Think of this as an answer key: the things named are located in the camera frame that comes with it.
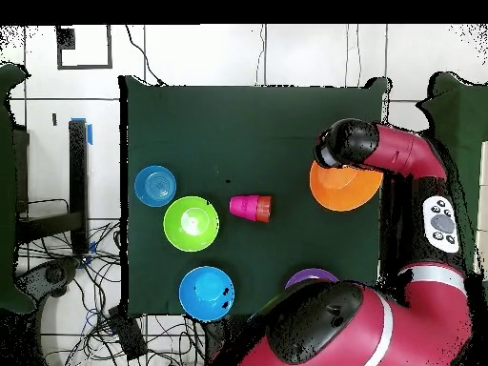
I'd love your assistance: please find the pink cup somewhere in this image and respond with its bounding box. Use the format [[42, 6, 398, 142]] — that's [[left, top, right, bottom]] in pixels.
[[228, 194, 261, 222]]

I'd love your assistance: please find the orange-red cup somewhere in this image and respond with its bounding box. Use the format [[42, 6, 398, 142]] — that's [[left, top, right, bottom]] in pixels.
[[254, 194, 273, 223]]

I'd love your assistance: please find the large orange bowl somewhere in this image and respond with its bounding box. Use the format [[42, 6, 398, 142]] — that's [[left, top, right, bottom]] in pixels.
[[309, 159, 384, 213]]

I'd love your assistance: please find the large green bowl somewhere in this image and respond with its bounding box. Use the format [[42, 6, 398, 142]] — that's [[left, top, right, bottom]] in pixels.
[[162, 195, 221, 254]]

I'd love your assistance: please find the dark green tablecloth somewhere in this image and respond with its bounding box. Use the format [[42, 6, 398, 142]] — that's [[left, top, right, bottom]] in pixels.
[[118, 74, 392, 320]]

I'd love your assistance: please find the shallow blue bowl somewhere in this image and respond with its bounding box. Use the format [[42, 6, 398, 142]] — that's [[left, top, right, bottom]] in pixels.
[[133, 164, 177, 208]]

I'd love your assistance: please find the purple bowl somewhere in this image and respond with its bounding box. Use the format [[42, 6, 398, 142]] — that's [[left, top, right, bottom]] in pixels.
[[284, 267, 340, 290]]

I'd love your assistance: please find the deep blue bowl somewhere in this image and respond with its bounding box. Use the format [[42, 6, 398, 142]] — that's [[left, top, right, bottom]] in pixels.
[[177, 265, 236, 322]]

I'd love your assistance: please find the black power strip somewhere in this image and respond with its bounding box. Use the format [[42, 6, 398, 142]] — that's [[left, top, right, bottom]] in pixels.
[[107, 304, 149, 361]]

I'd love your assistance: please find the black chair base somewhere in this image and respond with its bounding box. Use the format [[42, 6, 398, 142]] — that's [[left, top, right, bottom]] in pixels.
[[16, 256, 81, 302]]

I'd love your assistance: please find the green cloth side table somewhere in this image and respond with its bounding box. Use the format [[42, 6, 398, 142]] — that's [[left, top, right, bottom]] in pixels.
[[0, 62, 37, 315], [417, 71, 488, 275]]

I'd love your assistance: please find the white box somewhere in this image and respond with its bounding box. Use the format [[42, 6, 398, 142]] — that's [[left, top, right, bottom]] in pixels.
[[474, 139, 488, 282]]

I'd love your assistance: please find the tangle of cables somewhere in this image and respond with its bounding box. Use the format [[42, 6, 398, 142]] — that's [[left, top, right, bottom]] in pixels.
[[22, 220, 207, 366]]

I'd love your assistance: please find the black cable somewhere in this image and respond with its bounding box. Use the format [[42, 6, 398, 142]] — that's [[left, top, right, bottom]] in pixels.
[[124, 24, 166, 86]]

